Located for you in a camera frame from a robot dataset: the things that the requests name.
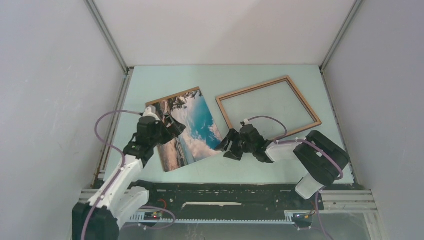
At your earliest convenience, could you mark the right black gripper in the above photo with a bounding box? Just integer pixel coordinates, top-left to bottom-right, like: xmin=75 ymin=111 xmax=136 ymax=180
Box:
xmin=214 ymin=128 xmax=255 ymax=162

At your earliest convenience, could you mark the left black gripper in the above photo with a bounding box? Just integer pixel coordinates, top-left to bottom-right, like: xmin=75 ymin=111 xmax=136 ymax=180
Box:
xmin=150 ymin=112 xmax=185 ymax=147

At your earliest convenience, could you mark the landscape photo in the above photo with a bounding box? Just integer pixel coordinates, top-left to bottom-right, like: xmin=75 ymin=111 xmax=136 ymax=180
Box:
xmin=145 ymin=87 xmax=223 ymax=172

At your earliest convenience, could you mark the wooden picture frame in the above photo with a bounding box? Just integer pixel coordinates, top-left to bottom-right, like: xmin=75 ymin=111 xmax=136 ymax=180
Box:
xmin=216 ymin=75 xmax=322 ymax=139

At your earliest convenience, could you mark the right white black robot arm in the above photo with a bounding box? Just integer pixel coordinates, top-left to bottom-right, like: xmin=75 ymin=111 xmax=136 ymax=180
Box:
xmin=215 ymin=124 xmax=350 ymax=209

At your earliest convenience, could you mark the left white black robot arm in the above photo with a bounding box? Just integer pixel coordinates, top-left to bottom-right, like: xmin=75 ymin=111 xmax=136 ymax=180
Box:
xmin=72 ymin=106 xmax=186 ymax=240

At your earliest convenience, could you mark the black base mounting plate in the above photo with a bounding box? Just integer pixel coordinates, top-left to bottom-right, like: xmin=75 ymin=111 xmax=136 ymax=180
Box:
xmin=130 ymin=180 xmax=324 ymax=222

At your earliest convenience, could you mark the small green circuit board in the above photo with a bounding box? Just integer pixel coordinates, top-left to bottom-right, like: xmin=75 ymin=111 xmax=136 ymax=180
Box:
xmin=143 ymin=212 xmax=163 ymax=221

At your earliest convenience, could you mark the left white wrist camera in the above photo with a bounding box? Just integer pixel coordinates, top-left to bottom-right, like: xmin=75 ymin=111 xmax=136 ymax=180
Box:
xmin=141 ymin=105 xmax=161 ymax=121

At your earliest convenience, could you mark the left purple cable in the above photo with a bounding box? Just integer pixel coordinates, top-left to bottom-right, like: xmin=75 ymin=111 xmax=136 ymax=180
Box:
xmin=80 ymin=109 xmax=176 ymax=240

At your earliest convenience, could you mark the aluminium rail frame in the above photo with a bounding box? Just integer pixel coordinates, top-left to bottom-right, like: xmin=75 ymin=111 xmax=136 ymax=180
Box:
xmin=72 ymin=182 xmax=377 ymax=240

